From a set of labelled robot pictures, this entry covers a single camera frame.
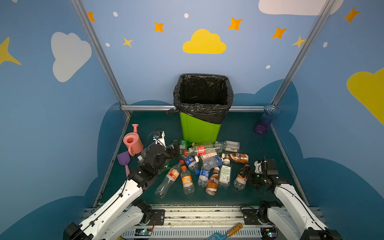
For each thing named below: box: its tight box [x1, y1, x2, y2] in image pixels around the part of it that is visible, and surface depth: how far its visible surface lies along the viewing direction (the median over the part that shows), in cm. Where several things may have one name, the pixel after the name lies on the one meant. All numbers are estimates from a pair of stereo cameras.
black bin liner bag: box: [166, 73, 234, 125], surface depth 86 cm
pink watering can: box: [123, 123, 144, 157], surface depth 93 cm
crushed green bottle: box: [179, 139, 193, 149], surface depth 101 cm
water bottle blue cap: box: [198, 169, 210, 187], surface depth 86 cm
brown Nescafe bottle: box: [205, 166, 220, 196], surface depth 83 cm
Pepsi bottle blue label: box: [185, 156, 201, 175], surface depth 91 cm
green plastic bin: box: [180, 112, 222, 144], surface depth 92 cm
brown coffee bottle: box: [221, 153, 249, 164], surface depth 94 cm
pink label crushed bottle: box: [200, 149, 218, 160], surface depth 95 cm
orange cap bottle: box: [233, 164, 251, 191], surface depth 84 cm
